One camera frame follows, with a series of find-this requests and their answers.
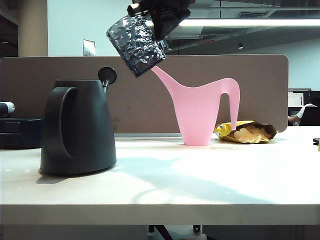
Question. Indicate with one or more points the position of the white and black cylinder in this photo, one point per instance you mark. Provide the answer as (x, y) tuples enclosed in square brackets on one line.
[(7, 107)]

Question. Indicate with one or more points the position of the yellow open chip bag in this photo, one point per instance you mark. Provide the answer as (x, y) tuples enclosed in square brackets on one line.
[(250, 135)]

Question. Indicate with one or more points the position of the background computer monitor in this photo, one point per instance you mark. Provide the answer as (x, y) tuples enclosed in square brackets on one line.
[(295, 98)]

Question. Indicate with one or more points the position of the person in white shirt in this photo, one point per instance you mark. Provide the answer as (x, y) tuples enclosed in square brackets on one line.
[(301, 112)]

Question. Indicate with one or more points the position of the silver wall plate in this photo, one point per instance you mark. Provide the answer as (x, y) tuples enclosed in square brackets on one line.
[(88, 48)]

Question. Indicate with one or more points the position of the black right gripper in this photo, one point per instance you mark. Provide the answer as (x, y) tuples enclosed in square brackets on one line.
[(170, 7)]

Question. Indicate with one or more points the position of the hammered metal mug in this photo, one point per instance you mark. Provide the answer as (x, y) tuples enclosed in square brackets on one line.
[(136, 45)]

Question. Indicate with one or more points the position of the black watering can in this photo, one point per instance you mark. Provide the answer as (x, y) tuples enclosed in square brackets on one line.
[(85, 130)]

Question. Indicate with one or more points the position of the silver desk rail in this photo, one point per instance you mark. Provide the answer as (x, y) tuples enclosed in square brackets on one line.
[(150, 138)]

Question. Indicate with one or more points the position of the black table caster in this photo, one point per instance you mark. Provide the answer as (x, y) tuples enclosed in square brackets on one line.
[(197, 228)]

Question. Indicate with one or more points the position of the long ceiling light strip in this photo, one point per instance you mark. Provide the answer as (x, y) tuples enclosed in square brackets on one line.
[(250, 22)]

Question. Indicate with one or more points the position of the small black flat object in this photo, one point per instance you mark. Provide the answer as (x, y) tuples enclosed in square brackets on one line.
[(316, 141)]

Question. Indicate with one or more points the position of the pink plastic watering can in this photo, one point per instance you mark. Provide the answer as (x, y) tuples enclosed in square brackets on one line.
[(197, 110)]

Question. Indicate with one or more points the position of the brown desk divider panel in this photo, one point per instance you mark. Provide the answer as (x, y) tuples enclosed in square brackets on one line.
[(140, 105)]

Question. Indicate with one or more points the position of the black office chair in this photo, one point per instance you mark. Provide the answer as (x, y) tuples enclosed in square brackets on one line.
[(311, 117)]

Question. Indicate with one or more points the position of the black table frame leg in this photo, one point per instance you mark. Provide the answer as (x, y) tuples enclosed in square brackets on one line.
[(160, 232)]

